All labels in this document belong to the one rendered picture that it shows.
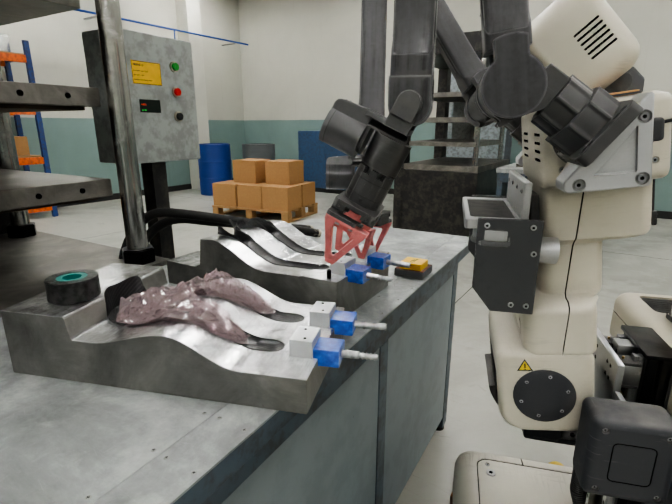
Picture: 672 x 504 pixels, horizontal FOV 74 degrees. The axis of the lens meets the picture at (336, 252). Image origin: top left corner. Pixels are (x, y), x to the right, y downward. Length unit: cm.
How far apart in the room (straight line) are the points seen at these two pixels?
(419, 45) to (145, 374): 61
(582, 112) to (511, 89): 9
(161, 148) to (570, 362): 135
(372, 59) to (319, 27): 806
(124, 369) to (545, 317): 69
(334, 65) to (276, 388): 833
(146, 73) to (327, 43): 744
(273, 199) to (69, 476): 526
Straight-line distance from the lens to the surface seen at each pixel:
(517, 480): 142
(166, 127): 168
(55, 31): 817
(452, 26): 111
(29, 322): 85
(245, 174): 622
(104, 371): 79
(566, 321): 86
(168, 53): 172
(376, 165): 64
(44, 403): 81
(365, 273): 92
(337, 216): 64
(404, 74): 64
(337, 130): 65
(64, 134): 802
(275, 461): 83
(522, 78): 62
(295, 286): 95
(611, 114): 65
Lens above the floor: 119
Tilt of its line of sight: 16 degrees down
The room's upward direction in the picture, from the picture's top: straight up
